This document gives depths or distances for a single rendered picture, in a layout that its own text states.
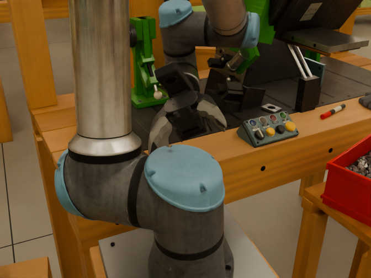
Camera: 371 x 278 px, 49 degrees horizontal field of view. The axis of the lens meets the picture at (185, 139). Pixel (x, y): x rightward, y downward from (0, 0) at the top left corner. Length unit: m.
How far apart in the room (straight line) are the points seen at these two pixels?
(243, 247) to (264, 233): 1.42
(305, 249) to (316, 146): 0.30
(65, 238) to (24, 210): 0.77
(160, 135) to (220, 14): 0.25
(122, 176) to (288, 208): 1.86
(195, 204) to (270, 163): 0.59
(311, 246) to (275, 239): 0.98
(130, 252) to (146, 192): 0.22
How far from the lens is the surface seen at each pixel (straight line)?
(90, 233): 0.97
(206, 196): 0.57
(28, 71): 1.41
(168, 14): 0.89
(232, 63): 1.26
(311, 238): 1.19
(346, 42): 1.28
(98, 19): 0.58
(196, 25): 0.89
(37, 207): 2.49
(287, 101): 1.41
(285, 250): 2.13
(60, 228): 1.72
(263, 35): 1.29
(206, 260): 0.66
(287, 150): 1.16
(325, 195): 1.08
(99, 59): 0.59
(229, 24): 0.81
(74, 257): 1.83
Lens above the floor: 1.43
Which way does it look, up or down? 28 degrees down
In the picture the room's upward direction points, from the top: straight up
